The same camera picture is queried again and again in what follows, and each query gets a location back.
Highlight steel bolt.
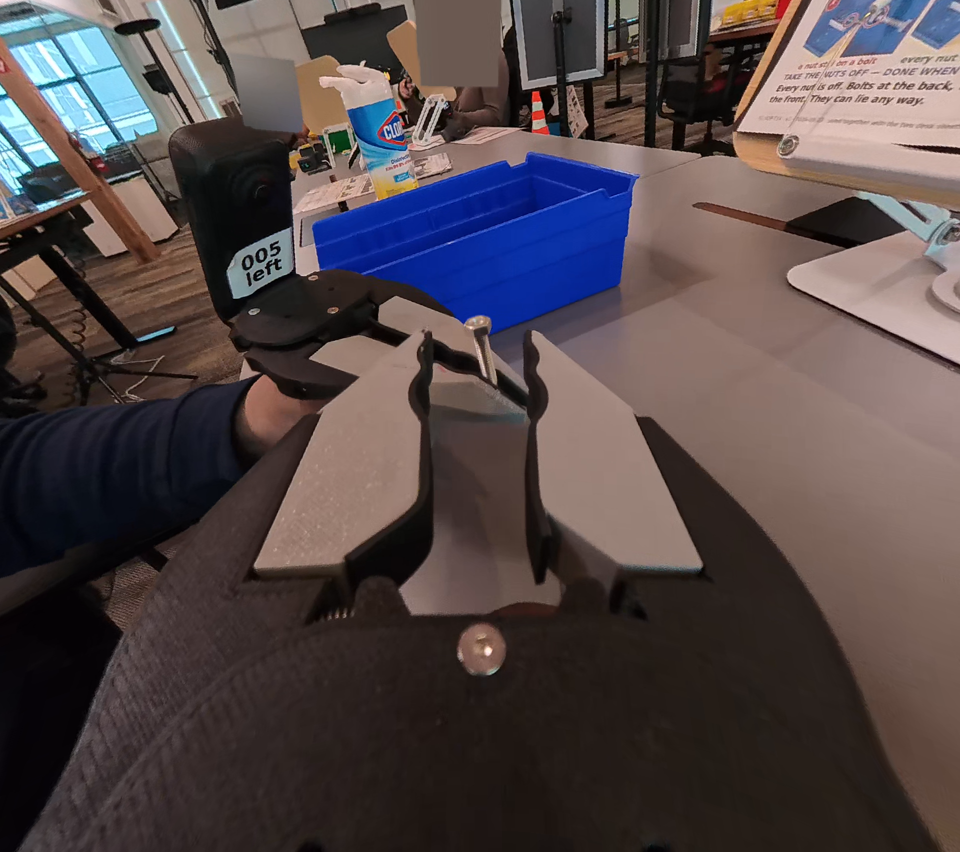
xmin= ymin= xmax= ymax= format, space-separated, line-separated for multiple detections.
xmin=462 ymin=315 xmax=502 ymax=390

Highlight black wall monitor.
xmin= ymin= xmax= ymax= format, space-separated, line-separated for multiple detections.
xmin=300 ymin=4 xmax=410 ymax=69

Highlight tan wooden board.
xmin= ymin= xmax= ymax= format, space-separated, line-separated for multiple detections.
xmin=294 ymin=55 xmax=354 ymax=133
xmin=386 ymin=19 xmax=421 ymax=80

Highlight person's left hand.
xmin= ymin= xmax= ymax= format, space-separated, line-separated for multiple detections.
xmin=237 ymin=378 xmax=325 ymax=451

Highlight white phone stand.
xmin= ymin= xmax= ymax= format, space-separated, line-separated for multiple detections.
xmin=411 ymin=93 xmax=451 ymax=148

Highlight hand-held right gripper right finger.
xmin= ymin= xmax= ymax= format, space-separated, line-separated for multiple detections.
xmin=522 ymin=331 xmax=706 ymax=586

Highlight person's left forearm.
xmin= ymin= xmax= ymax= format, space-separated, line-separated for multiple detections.
xmin=0 ymin=378 xmax=260 ymax=579

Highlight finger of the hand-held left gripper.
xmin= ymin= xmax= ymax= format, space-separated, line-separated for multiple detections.
xmin=309 ymin=338 xmax=530 ymax=427
xmin=377 ymin=295 xmax=528 ymax=412

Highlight black office chair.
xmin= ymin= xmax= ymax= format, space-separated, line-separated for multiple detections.
xmin=660 ymin=53 xmax=740 ymax=151

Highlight yellow storage bins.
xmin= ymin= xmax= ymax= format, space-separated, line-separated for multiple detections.
xmin=720 ymin=0 xmax=781 ymax=28

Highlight person's torso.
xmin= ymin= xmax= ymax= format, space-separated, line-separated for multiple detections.
xmin=0 ymin=567 xmax=125 ymax=852

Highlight instruction sheet on stand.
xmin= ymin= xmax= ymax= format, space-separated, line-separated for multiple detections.
xmin=731 ymin=0 xmax=960 ymax=200

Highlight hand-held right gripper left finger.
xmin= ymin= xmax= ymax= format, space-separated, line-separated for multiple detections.
xmin=252 ymin=330 xmax=436 ymax=589

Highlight wipes canister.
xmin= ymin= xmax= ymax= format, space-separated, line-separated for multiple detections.
xmin=318 ymin=64 xmax=420 ymax=202

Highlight wooden post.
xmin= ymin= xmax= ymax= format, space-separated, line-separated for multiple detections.
xmin=0 ymin=38 xmax=162 ymax=264

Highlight blue plastic bin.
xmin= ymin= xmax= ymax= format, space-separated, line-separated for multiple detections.
xmin=311 ymin=152 xmax=641 ymax=335

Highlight black floor lamp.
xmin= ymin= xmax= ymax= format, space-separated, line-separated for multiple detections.
xmin=112 ymin=18 xmax=196 ymax=125

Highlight sleeved printed paper sheet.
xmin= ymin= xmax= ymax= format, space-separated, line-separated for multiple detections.
xmin=294 ymin=173 xmax=378 ymax=217

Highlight wooden desk black legs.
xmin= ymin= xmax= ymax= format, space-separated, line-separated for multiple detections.
xmin=0 ymin=192 xmax=177 ymax=358

